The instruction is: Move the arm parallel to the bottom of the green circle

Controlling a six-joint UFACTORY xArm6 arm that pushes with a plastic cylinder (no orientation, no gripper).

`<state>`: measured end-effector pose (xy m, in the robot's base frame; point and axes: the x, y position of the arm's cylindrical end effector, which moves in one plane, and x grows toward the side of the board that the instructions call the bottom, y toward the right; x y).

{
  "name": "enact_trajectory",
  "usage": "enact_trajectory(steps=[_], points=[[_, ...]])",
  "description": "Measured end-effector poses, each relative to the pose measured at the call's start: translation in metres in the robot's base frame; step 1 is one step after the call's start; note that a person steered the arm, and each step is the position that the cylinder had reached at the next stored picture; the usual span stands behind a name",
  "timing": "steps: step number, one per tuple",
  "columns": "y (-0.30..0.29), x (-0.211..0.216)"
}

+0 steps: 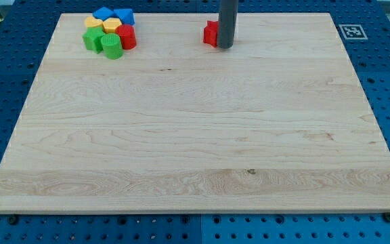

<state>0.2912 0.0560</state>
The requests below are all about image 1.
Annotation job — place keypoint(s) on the light wooden board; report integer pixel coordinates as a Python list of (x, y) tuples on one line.
[(278, 123)]

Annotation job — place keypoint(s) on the red cylinder block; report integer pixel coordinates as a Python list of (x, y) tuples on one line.
[(126, 32)]

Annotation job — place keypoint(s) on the blue triangle block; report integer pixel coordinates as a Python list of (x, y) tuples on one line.
[(125, 15)]

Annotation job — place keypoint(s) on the yellow hexagon block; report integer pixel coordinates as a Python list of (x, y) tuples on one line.
[(111, 24)]

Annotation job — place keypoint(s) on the grey cylindrical robot arm rod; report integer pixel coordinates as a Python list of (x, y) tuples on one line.
[(227, 15)]

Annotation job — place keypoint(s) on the white fiducial marker tag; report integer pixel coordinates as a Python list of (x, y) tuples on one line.
[(353, 32)]

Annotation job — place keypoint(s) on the green cylinder block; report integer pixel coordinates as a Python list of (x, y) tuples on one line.
[(111, 45)]

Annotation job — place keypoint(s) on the red star block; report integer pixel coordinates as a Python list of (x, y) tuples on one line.
[(210, 33)]

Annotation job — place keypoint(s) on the green star block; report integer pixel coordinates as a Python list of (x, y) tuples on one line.
[(92, 39)]

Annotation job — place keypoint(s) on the blue cube block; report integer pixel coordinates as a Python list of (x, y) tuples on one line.
[(103, 13)]

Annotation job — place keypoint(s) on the yellow heart block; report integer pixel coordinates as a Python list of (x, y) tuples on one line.
[(92, 22)]

